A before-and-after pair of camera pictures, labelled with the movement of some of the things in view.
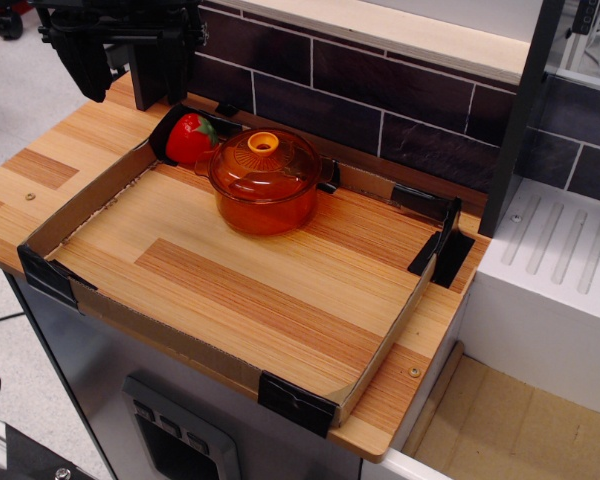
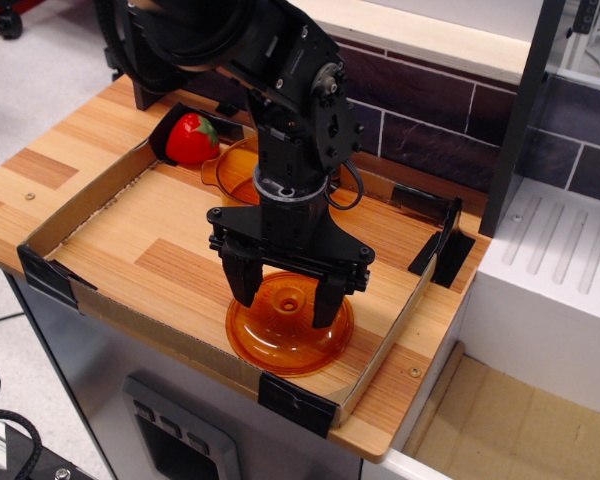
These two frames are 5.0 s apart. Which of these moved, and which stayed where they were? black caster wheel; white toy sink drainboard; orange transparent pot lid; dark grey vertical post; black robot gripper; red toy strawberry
Moved: orange transparent pot lid; black robot gripper
Stayed: black caster wheel; dark grey vertical post; white toy sink drainboard; red toy strawberry
